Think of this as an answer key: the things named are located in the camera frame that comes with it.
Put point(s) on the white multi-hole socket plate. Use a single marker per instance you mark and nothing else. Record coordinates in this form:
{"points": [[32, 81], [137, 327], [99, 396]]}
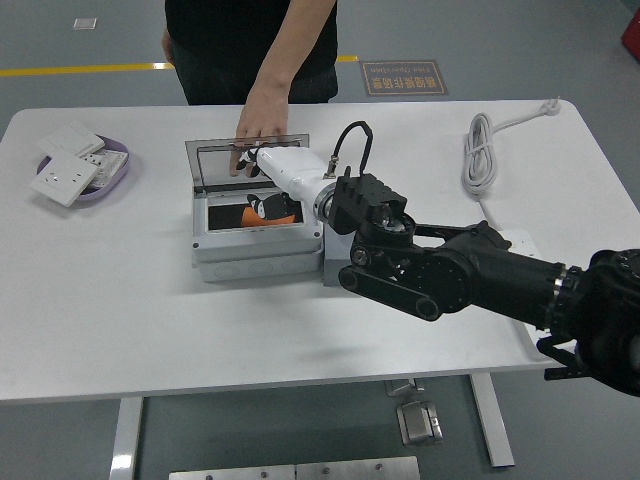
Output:
{"points": [[109, 162]]}

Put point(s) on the yellow floor tape line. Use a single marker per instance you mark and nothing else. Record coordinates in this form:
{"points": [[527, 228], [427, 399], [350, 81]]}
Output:
{"points": [[75, 69]]}

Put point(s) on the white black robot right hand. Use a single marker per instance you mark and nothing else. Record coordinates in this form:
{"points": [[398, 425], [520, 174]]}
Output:
{"points": [[295, 167]]}

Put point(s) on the white table leg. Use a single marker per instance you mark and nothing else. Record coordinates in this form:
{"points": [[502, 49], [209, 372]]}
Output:
{"points": [[125, 440], [492, 425]]}

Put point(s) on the person's left hand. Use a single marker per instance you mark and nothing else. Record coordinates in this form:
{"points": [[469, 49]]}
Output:
{"points": [[262, 112]]}

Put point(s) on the person's left forearm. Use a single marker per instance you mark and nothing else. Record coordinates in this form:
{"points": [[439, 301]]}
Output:
{"points": [[292, 45]]}

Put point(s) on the grey electrical box clear lid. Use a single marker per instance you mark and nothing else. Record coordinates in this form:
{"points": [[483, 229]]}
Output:
{"points": [[250, 260]]}

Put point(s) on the white power strip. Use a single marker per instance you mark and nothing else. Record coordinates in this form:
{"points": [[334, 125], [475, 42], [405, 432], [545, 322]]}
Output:
{"points": [[522, 242]]}

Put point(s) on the white wall switch plate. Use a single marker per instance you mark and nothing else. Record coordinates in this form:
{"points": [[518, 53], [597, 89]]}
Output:
{"points": [[70, 139]]}

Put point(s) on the white wall socket plate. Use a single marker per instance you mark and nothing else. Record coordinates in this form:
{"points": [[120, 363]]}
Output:
{"points": [[62, 177]]}

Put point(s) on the orange cylinder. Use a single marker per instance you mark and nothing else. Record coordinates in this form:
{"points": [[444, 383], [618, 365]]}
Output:
{"points": [[250, 218]]}

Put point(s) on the grey cube with round hole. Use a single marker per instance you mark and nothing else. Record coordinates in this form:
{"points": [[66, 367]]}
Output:
{"points": [[332, 260]]}

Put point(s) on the person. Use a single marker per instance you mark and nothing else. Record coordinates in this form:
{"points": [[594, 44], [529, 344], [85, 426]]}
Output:
{"points": [[225, 40]]}

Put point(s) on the brown floor sign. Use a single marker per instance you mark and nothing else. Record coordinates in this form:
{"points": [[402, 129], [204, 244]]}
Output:
{"points": [[404, 78]]}

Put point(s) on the person's right hand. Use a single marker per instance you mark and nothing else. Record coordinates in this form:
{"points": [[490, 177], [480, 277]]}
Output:
{"points": [[166, 45]]}

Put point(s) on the steel floor plate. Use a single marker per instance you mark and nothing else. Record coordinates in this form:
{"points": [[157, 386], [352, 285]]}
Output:
{"points": [[300, 470]]}

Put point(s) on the red object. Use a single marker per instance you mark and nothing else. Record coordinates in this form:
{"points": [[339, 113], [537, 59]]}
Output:
{"points": [[632, 30]]}

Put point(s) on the small metal floor cover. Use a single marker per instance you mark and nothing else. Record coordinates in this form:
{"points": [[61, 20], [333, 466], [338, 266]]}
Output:
{"points": [[85, 23]]}

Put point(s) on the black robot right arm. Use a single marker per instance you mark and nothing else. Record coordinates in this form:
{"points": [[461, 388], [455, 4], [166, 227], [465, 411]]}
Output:
{"points": [[475, 270]]}

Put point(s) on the purple tray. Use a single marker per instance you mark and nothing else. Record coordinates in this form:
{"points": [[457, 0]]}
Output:
{"points": [[125, 150]]}

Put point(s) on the metal under-table bracket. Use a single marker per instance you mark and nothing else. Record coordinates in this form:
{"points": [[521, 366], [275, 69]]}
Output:
{"points": [[402, 387]]}

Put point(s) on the metal floor socket box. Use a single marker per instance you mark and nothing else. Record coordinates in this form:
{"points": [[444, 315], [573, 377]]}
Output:
{"points": [[417, 422]]}

